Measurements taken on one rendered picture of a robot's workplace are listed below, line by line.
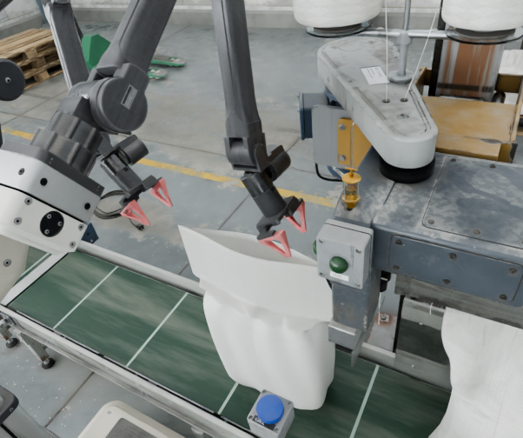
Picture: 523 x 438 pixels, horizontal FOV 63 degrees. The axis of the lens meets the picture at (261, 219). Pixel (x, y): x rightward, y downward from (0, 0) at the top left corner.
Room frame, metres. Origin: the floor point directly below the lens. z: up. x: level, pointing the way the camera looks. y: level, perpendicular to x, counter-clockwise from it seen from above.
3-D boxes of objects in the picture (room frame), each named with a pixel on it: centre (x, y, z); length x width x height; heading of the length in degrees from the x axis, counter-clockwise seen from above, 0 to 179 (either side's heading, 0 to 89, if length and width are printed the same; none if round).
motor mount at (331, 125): (0.88, -0.28, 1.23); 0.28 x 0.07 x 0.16; 56
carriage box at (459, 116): (0.83, -0.46, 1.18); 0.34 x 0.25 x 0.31; 146
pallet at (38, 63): (5.83, 2.78, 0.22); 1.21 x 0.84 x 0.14; 146
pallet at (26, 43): (5.79, 2.79, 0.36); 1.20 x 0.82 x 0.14; 142
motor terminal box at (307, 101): (1.00, -0.17, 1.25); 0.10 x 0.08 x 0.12; 171
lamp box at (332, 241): (0.47, -0.12, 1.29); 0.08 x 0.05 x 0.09; 56
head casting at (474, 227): (0.53, -0.30, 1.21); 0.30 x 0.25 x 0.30; 56
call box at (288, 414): (0.46, 0.04, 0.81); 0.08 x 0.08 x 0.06; 56
